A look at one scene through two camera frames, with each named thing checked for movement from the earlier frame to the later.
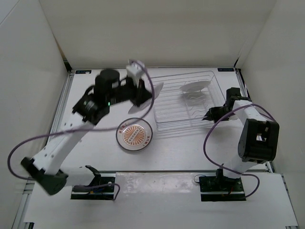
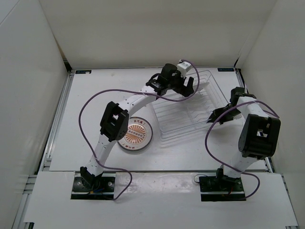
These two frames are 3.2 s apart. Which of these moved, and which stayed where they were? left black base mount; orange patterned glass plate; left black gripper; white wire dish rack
Moved: left black gripper
Stayed: orange patterned glass plate; white wire dish rack; left black base mount
